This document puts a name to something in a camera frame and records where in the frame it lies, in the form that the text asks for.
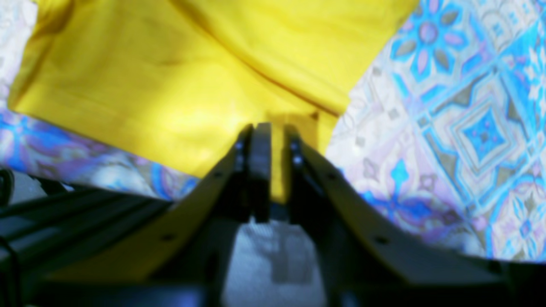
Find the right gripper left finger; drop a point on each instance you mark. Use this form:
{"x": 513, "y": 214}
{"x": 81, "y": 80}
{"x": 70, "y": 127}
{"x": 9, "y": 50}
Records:
{"x": 236, "y": 188}

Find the yellow T-shirt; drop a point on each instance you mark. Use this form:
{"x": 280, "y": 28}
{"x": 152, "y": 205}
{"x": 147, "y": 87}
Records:
{"x": 147, "y": 95}

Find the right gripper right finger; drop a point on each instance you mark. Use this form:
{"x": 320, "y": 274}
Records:
{"x": 353, "y": 240}

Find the blue patterned tablecloth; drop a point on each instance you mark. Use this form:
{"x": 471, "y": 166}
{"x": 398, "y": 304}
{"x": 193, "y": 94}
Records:
{"x": 444, "y": 133}

